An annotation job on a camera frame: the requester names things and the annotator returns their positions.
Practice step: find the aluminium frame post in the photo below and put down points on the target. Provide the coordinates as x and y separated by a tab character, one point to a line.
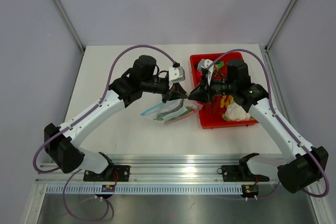
281	24
69	25

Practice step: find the red crayfish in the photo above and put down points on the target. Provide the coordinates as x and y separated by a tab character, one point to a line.
214	107

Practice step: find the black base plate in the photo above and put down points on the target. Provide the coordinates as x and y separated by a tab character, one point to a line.
232	173
120	173

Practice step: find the white cauliflower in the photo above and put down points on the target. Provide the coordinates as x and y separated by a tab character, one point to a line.
235	112

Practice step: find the clear zip top bag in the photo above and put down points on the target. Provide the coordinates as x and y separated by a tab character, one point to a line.
149	113

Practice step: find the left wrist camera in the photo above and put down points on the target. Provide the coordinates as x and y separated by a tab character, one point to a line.
176	74

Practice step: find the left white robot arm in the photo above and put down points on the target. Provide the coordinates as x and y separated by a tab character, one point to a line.
62	143

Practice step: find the pink dragon fruit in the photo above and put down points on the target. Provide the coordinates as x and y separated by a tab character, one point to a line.
217	70

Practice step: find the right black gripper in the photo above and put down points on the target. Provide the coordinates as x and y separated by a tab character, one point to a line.
201	94

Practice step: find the white slotted cable duct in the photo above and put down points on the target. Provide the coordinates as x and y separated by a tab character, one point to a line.
146	189

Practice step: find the long green cucumber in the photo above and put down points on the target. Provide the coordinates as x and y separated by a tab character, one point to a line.
168	108

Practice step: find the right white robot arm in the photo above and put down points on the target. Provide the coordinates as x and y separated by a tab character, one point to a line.
305	164

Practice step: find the left aluminium frame post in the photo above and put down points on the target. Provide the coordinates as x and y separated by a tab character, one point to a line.
69	25

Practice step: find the aluminium mounting rail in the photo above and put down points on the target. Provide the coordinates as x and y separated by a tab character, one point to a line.
172	169

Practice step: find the red plastic tray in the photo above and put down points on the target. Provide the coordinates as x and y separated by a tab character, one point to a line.
216	121

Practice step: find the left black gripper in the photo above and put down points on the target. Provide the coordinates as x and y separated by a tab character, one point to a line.
176	92

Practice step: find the green chili pepper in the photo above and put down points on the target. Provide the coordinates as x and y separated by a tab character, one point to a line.
184	111

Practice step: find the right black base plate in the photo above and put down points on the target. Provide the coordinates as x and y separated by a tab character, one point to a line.
232	173

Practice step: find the yellow corn kernels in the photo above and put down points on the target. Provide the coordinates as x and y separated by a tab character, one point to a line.
225	101

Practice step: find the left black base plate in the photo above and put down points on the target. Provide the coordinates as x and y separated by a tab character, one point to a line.
120	173

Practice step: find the right aluminium frame post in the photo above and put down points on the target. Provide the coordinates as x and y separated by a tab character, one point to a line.
281	24

